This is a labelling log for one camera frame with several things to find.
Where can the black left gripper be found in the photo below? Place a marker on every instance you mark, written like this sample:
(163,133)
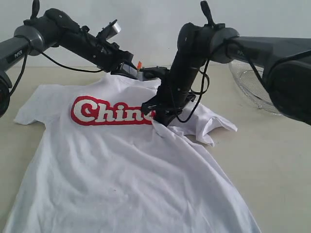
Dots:
(110,58)

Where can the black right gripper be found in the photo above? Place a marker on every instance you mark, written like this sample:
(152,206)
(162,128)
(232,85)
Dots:
(169,102)

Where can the white t-shirt with red logo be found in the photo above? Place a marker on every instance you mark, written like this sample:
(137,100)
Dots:
(102,166)

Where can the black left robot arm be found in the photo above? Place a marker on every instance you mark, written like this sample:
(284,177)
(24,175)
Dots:
(55,28)

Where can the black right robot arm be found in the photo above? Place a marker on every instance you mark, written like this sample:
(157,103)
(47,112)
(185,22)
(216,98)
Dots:
(286,64)

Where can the orange shirt neck tag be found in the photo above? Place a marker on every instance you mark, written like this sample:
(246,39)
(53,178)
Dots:
(139,66)

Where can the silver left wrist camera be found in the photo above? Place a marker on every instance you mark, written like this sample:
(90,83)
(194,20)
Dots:
(111,30)

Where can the round metal wire mesh basket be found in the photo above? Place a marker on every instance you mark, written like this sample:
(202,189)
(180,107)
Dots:
(248,83)

